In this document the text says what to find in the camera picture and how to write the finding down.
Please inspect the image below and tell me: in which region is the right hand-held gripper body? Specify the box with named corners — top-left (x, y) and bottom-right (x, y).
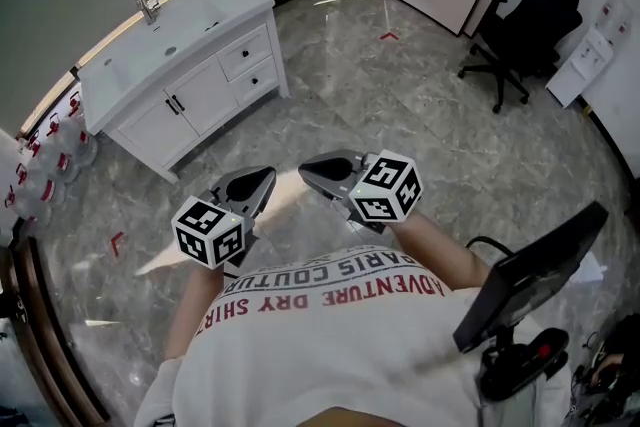
top-left (332, 149), bottom-right (425, 234)

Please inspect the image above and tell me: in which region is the tangle of black cables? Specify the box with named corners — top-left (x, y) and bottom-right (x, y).
top-left (568, 329), bottom-right (640, 427)

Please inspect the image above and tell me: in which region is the person's right forearm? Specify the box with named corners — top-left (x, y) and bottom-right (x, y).
top-left (392, 213), bottom-right (492, 292)

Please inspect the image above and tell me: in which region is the white cabinet door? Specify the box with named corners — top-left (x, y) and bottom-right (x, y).
top-left (164, 57), bottom-right (240, 136)
top-left (117, 100), bottom-right (201, 167)

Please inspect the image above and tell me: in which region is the chrome faucet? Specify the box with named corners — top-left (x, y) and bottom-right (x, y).
top-left (132, 0), bottom-right (162, 26)

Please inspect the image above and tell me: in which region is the person's left forearm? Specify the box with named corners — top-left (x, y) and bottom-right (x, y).
top-left (163, 264), bottom-right (229, 361)

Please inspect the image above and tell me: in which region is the row of clear water bottles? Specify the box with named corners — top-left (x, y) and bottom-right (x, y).
top-left (3, 89), bottom-right (100, 227)

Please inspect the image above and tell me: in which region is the brown wooden rail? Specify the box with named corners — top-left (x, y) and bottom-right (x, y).
top-left (12, 234), bottom-right (112, 424)

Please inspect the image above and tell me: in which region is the white sink vanity cabinet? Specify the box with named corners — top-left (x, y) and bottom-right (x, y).
top-left (74, 0), bottom-right (291, 185)

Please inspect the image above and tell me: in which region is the white wall sheet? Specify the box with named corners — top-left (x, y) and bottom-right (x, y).
top-left (594, 0), bottom-right (634, 49)

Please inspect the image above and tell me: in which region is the black monitor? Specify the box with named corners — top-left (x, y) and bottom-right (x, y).
top-left (452, 200), bottom-right (610, 355)

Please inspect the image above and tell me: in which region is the white sink basin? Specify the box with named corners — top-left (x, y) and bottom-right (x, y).
top-left (112, 0), bottom-right (227, 72)

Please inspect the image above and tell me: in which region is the black cable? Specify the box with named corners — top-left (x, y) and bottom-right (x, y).
top-left (465, 236), bottom-right (516, 259)

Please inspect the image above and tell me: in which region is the white drawer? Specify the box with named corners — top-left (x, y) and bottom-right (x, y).
top-left (217, 23), bottom-right (274, 83)
top-left (232, 55), bottom-right (280, 106)

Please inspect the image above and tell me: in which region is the black office chair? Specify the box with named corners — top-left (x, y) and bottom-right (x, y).
top-left (457, 0), bottom-right (584, 115)

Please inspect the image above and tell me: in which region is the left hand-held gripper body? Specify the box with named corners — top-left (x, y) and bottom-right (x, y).
top-left (171, 184), bottom-right (257, 279)

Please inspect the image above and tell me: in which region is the white water dispenser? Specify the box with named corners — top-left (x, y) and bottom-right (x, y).
top-left (544, 25), bottom-right (616, 110)

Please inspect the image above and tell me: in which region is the person's white printed shirt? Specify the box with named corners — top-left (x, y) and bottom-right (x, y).
top-left (133, 243), bottom-right (574, 427)

